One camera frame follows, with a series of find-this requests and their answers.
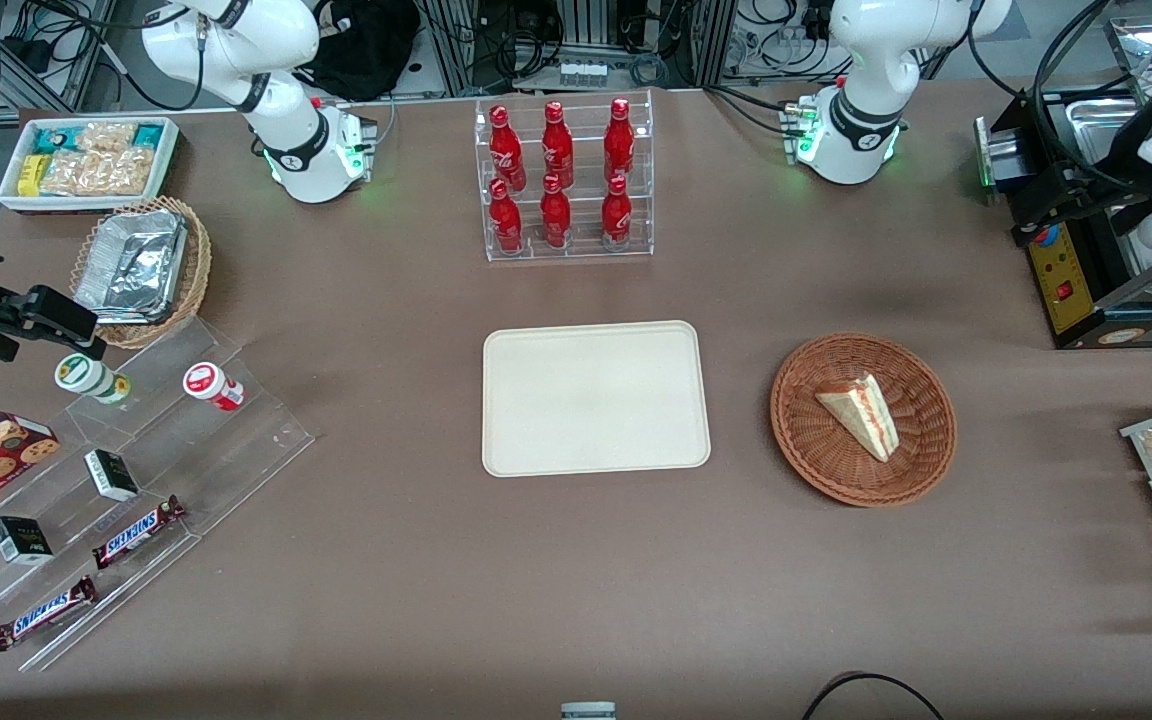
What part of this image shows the triangular sandwich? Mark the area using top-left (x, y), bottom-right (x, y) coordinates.
top-left (814, 373), bottom-right (900, 464)

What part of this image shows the aluminium foil tray stack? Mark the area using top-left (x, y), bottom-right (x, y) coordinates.
top-left (74, 209), bottom-right (188, 325)

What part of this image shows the light wicker basket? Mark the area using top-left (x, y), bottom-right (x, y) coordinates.
top-left (70, 196), bottom-right (213, 350)

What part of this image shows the beige plastic tray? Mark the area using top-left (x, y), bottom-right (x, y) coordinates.
top-left (481, 320), bottom-right (712, 478)

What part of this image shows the brown wicker basket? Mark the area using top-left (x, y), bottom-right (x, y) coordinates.
top-left (770, 332), bottom-right (958, 508)

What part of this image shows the shiny steel tray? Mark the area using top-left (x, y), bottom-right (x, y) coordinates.
top-left (1104, 13), bottom-right (1152, 86)

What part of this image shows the green lid cup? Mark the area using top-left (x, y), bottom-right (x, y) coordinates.
top-left (54, 353), bottom-right (132, 405)

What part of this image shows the white plastic bin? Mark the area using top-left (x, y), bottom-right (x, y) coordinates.
top-left (0, 116), bottom-right (181, 215)

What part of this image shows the small black box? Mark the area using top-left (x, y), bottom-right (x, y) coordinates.
top-left (84, 449), bottom-right (141, 503)
top-left (0, 516), bottom-right (54, 565)

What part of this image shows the clear bag of crackers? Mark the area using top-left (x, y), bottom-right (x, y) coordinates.
top-left (39, 122), bottom-right (156, 197)

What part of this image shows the red lid cup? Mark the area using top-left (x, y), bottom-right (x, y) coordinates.
top-left (183, 362), bottom-right (245, 412)

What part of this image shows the snickers bar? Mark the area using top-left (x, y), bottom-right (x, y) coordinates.
top-left (91, 495), bottom-right (187, 571)
top-left (0, 575), bottom-right (99, 653)

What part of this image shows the clear acrylic stepped display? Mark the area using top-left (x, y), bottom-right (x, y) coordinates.
top-left (0, 316), bottom-right (316, 673)

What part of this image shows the black bag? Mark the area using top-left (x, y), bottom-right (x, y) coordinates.
top-left (294, 0), bottom-right (423, 102)

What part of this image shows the red cola bottle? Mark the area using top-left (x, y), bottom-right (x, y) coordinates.
top-left (601, 175), bottom-right (633, 248)
top-left (540, 174), bottom-right (572, 249)
top-left (604, 97), bottom-right (635, 186)
top-left (541, 101), bottom-right (575, 189)
top-left (489, 105), bottom-right (527, 193)
top-left (489, 178), bottom-right (525, 253)

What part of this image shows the clear acrylic bottle rack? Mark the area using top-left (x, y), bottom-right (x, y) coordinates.
top-left (474, 90), bottom-right (655, 264)

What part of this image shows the black machine with yellow panel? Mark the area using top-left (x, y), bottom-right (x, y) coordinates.
top-left (973, 85), bottom-right (1152, 351)

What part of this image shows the thin black cable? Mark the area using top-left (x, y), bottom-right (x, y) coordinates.
top-left (800, 671), bottom-right (948, 720)

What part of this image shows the thick black cable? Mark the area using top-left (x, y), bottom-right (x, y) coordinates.
top-left (1030, 0), bottom-right (1137, 193)

